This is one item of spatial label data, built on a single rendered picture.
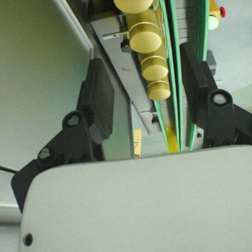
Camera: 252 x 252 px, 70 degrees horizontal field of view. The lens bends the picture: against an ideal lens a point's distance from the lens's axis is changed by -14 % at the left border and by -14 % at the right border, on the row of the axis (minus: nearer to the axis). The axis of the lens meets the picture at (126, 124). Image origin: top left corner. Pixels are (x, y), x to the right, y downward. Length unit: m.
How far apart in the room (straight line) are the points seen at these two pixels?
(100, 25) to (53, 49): 0.30
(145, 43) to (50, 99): 0.13
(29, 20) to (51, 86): 0.09
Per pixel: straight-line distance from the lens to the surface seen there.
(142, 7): 0.19
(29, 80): 0.23
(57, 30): 0.32
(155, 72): 0.26
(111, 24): 0.57
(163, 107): 1.01
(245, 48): 0.98
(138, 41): 0.22
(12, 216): 0.22
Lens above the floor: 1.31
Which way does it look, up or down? 22 degrees down
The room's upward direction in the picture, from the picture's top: 176 degrees clockwise
